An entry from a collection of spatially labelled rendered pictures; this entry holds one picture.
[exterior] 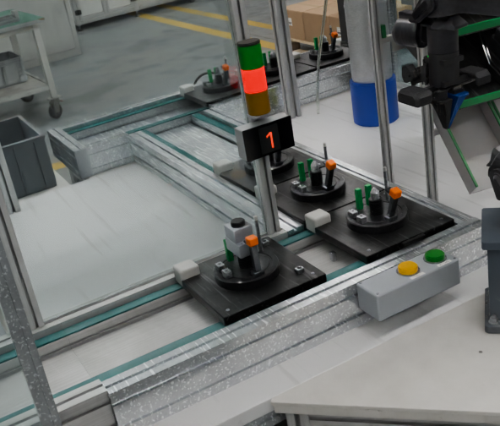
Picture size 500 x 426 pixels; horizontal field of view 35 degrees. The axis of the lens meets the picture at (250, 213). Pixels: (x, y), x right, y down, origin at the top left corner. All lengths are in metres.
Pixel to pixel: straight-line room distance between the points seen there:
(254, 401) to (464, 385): 0.38
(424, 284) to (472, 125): 0.49
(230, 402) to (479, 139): 0.87
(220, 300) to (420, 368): 0.41
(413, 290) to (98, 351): 0.64
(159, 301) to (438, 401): 0.63
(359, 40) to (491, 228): 1.23
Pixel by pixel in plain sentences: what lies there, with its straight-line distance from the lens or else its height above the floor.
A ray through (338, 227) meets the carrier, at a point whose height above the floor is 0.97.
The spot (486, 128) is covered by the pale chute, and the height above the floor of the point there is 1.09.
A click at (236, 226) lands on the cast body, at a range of 1.61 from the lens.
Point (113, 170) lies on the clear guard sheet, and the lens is 1.63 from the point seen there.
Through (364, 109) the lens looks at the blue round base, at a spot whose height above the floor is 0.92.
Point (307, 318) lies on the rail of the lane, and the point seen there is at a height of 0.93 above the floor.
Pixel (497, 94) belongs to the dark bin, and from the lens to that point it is 1.84.
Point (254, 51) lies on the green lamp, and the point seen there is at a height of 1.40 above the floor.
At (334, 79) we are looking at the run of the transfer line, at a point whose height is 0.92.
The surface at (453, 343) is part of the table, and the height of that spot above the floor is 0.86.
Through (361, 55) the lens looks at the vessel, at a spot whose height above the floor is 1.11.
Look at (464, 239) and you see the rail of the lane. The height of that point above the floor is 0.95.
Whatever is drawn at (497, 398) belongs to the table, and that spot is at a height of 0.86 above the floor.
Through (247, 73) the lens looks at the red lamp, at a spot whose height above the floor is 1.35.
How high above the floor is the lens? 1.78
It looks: 25 degrees down
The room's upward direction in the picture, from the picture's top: 10 degrees counter-clockwise
